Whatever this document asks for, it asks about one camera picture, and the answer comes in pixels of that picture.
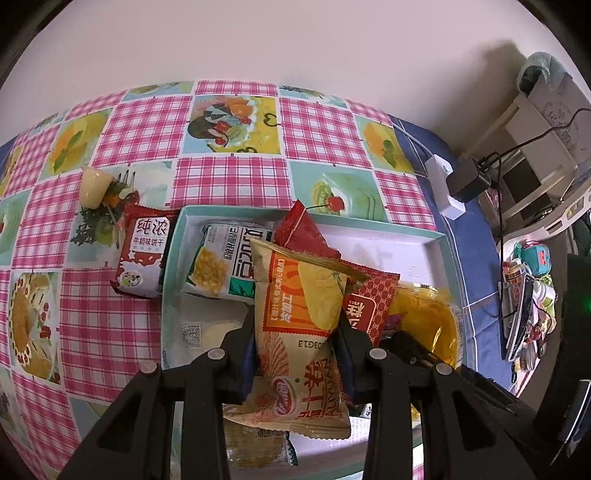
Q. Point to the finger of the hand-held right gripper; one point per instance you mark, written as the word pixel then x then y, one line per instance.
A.
pixel 411 346

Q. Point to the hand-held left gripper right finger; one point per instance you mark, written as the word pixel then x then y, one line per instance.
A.
pixel 345 369

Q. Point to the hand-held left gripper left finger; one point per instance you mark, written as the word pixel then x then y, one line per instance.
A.
pixel 247 364

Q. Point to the yellow jelly packet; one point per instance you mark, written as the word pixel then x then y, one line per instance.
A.
pixel 425 314

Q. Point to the beige calligraphy snack packet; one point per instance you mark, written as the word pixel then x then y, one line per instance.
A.
pixel 207 330

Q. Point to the red patterned cake packet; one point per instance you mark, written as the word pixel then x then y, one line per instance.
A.
pixel 369 304

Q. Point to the orange potato chips packet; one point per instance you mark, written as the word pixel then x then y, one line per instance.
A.
pixel 295 300

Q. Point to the white tray with teal rim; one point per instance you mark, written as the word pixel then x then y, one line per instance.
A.
pixel 392 244

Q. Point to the red triangular snack packet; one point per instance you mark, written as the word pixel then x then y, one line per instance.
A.
pixel 300 230

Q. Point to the pile of colourful toys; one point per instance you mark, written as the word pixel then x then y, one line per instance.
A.
pixel 526 295

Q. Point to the green and white corn packet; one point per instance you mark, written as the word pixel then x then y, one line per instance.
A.
pixel 212 267

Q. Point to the dark red milk biscuit packet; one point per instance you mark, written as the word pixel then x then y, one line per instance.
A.
pixel 138 258

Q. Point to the white power strip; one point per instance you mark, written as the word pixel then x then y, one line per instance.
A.
pixel 443 194

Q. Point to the black power adapter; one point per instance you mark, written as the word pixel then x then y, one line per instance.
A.
pixel 466 182

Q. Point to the pink checked printed tablecloth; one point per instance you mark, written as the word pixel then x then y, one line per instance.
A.
pixel 231 184

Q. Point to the teal bag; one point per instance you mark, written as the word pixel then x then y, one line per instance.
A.
pixel 538 69

